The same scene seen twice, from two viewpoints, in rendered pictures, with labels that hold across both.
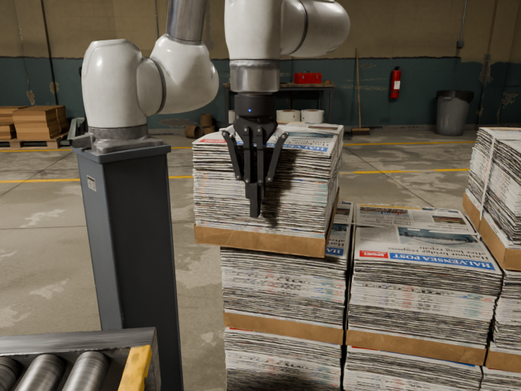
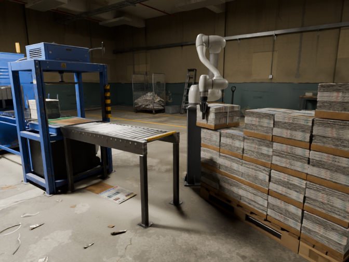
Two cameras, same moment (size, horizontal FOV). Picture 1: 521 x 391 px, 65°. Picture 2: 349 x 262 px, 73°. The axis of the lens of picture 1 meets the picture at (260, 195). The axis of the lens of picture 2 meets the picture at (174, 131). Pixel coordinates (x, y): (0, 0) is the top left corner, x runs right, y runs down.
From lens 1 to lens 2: 189 cm
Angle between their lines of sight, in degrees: 41
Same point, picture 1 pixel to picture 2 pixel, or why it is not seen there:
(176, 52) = not seen: hidden behind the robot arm
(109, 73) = (192, 91)
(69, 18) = (233, 66)
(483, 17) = not seen: outside the picture
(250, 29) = (200, 86)
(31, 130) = not seen: hidden behind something
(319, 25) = (215, 84)
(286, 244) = (208, 126)
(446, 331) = (235, 149)
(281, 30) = (205, 86)
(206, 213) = (198, 119)
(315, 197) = (213, 116)
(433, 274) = (232, 135)
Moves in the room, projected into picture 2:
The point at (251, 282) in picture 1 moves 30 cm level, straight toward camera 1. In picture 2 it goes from (205, 135) to (188, 140)
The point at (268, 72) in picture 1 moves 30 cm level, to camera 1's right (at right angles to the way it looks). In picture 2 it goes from (203, 92) to (230, 93)
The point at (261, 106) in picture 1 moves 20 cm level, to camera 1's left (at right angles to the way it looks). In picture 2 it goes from (202, 98) to (187, 97)
